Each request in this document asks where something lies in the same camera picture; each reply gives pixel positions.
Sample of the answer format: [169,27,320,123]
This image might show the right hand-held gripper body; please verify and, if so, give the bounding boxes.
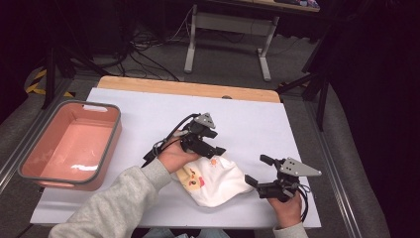
[257,156,323,203]

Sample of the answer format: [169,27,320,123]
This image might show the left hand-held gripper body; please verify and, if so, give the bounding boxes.
[179,112,220,160]

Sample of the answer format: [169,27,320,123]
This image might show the white shirt with chick print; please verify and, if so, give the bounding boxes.
[175,155,256,208]

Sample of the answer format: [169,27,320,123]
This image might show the pink basin with grey rim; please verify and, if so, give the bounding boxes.
[17,99,123,192]

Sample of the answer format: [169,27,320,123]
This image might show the person's left hand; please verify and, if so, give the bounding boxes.
[157,138,201,175]

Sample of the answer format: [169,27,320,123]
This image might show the person's right hand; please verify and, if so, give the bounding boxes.
[266,192,303,230]

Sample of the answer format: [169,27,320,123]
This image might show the pale lavender table mat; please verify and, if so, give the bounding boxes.
[30,87,322,230]

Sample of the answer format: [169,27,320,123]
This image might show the person's blue jeans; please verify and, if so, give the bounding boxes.
[142,227,231,238]

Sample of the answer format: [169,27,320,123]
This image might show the black metal stand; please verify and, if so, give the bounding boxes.
[275,29,332,132]

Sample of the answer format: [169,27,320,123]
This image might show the wooden desk top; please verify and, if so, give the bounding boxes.
[204,0,321,14]

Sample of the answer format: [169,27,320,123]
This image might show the black tripod stand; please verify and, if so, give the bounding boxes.
[41,43,111,110]

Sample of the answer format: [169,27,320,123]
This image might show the yellow black hazard tape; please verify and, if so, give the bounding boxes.
[25,67,75,99]

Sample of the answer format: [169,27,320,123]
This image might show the right hand-held gripper black cable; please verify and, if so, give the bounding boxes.
[294,182,312,223]

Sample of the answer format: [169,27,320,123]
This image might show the hand-held gripper black cable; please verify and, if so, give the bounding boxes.
[141,112,201,169]
[294,182,312,223]

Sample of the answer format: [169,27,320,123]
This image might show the left hand-held gripper black cable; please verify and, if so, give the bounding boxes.
[141,112,201,169]

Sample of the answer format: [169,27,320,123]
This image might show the aluminium floor rail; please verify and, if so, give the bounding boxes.
[302,98,365,238]
[0,78,72,193]

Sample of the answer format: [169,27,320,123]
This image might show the bundle of floor cables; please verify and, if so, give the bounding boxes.
[92,6,196,82]

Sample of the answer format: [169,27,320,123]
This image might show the grey metal desk frame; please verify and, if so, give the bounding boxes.
[183,3,280,83]

